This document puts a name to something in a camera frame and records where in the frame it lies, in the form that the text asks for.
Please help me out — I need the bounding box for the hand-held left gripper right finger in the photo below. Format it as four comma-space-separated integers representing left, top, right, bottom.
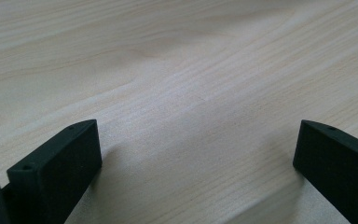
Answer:
292, 119, 358, 224

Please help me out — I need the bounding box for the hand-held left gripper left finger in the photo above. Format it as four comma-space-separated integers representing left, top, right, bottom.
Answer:
6, 119, 103, 224

